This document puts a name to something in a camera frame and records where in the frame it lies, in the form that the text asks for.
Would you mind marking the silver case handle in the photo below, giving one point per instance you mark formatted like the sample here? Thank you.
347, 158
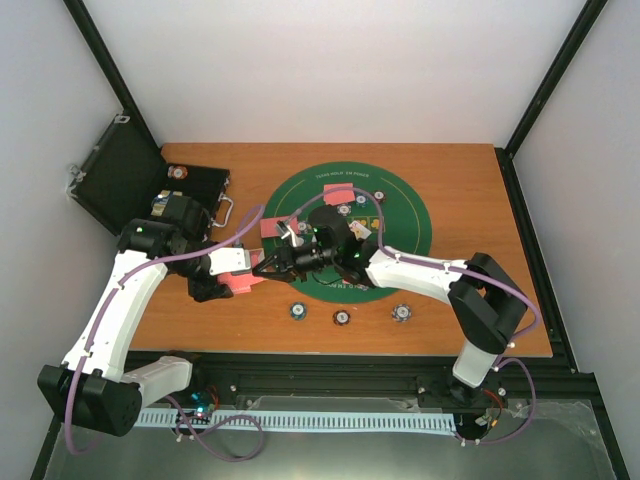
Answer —
225, 199

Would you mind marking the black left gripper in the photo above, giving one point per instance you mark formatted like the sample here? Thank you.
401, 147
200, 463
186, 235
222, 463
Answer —
208, 290

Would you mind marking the round green poker mat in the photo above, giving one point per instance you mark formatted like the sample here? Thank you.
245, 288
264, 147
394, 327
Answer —
406, 219

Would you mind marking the blue chips in case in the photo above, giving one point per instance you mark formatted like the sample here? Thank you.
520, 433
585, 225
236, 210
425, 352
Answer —
161, 200

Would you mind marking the red playing card deck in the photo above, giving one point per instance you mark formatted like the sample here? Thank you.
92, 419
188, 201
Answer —
239, 284

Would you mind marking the red card seat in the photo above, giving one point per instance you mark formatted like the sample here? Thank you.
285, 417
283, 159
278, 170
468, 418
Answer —
337, 194
274, 227

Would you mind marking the brown 100 chip stack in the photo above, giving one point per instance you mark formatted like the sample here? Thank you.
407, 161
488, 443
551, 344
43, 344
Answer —
341, 317

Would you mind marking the yellow playing card box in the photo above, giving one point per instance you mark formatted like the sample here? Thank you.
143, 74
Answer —
256, 256

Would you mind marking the light blue cable duct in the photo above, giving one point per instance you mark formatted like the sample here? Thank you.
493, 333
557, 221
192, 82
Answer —
327, 422

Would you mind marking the black poker chip case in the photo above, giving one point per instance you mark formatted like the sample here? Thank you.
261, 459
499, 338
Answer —
123, 173

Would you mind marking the purple white chip stack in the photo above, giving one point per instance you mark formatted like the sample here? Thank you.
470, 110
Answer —
401, 313

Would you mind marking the black aluminium frame rail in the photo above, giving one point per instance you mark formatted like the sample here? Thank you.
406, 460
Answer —
233, 378

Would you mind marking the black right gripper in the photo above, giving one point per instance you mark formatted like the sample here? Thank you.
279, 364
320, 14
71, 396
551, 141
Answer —
287, 267

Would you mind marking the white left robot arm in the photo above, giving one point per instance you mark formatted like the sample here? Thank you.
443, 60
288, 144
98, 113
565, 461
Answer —
91, 388

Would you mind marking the blue 50 chip stack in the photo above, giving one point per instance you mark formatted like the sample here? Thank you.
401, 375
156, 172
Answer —
298, 311

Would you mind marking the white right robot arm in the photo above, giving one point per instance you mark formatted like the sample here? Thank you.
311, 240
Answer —
486, 302

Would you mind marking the brown chips in case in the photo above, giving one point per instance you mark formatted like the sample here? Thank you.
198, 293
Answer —
177, 172

